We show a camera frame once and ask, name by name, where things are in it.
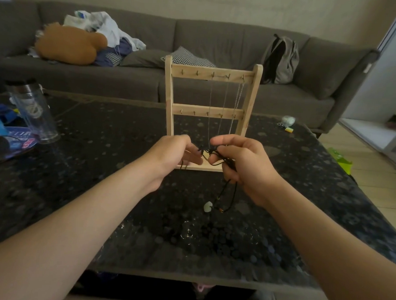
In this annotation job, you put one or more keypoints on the blue crumpled garment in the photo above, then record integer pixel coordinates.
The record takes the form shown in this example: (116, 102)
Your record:
(122, 49)

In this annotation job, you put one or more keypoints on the person's left hand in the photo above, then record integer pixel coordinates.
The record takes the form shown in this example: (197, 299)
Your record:
(168, 156)

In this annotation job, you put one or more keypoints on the blue printed packet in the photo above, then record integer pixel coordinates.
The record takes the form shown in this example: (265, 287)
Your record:
(20, 140)

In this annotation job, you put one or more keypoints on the brown plush toy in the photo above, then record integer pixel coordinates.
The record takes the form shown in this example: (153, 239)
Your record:
(68, 43)

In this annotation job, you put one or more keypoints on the sliding glass door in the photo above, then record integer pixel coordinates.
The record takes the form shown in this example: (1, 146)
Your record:
(394, 71)

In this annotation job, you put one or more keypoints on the grey backpack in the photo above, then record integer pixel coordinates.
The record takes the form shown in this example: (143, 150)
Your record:
(285, 64)

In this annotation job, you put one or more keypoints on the grey flat cushion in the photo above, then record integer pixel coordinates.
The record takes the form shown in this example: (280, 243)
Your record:
(143, 58)

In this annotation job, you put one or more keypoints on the person's right hand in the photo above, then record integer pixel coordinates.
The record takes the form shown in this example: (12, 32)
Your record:
(249, 170)

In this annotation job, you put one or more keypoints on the green bag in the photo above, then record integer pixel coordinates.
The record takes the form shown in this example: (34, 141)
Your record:
(340, 161)

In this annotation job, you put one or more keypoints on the clear plastic tumbler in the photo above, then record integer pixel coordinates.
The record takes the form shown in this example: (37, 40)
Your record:
(34, 111)

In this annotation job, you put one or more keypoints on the blue cloth item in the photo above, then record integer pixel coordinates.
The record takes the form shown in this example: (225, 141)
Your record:
(107, 277)

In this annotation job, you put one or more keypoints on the checkered pillow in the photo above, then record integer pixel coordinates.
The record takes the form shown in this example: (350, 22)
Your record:
(188, 58)

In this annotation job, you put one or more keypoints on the white crumpled garment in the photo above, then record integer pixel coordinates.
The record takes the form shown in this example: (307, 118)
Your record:
(109, 27)

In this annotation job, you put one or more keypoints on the person's right forearm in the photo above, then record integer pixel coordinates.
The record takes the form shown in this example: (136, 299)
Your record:
(337, 256)

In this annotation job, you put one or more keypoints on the wooden jewelry stand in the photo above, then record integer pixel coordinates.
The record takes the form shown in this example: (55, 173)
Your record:
(201, 73)

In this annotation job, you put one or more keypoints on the grey fabric sofa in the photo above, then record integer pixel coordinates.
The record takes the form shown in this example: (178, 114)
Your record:
(222, 39)

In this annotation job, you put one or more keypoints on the pink item under table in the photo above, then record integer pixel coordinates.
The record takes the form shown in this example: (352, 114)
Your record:
(203, 287)

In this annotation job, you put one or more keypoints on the small yellow block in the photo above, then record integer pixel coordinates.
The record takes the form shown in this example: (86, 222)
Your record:
(288, 129)

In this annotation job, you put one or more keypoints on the person's left forearm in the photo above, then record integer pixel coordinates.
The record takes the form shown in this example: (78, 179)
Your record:
(59, 240)

